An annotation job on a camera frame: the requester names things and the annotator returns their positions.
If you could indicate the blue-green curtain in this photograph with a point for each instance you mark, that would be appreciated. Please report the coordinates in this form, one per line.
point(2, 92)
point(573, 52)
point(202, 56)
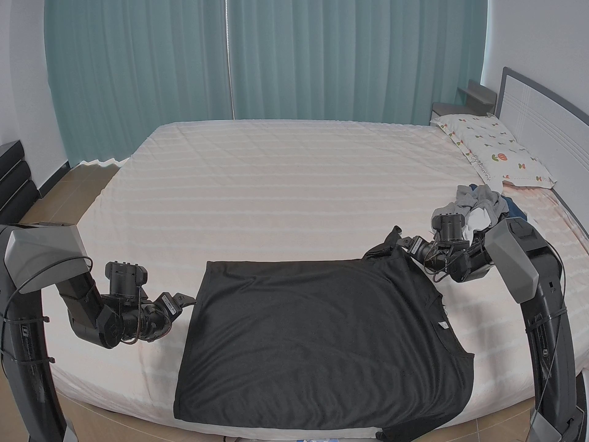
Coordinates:
point(138, 62)
point(359, 44)

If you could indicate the black chest of drawers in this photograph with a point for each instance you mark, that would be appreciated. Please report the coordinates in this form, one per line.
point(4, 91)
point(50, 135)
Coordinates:
point(14, 177)

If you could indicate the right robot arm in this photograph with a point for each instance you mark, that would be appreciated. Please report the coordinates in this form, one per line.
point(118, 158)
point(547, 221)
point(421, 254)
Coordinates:
point(510, 256)

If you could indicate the bed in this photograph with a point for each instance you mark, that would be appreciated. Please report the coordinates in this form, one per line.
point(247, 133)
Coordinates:
point(285, 187)

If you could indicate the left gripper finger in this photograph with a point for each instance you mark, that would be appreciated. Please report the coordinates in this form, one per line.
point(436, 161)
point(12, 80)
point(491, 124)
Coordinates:
point(186, 300)

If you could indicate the black T-shirt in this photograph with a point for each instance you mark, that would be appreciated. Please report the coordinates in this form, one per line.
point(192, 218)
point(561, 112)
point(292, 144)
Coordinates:
point(322, 348)

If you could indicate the pile of clothes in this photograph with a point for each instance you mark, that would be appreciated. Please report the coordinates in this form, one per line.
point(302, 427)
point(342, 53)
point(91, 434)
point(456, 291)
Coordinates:
point(478, 200)

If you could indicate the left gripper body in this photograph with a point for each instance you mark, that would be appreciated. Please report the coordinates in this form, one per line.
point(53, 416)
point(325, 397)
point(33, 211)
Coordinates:
point(158, 320)

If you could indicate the grey bedside table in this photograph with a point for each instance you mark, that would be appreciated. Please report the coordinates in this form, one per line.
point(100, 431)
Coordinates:
point(471, 94)

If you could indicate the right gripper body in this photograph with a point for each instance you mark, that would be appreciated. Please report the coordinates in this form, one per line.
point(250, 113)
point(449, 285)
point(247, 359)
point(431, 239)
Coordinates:
point(425, 256)

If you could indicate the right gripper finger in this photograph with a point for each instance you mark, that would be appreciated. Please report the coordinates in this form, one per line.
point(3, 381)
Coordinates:
point(405, 243)

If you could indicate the white printed pillow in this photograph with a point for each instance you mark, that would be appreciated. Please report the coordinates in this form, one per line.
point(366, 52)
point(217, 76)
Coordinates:
point(501, 150)

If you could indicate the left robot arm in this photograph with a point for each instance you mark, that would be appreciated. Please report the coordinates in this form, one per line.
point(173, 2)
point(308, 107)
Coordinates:
point(41, 256)

